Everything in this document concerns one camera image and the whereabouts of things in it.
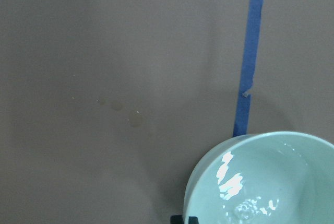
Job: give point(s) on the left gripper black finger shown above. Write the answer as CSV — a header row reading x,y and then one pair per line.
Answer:
x,y
178,219

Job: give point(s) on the mint green bowl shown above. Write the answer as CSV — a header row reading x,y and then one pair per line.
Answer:
x,y
278,177

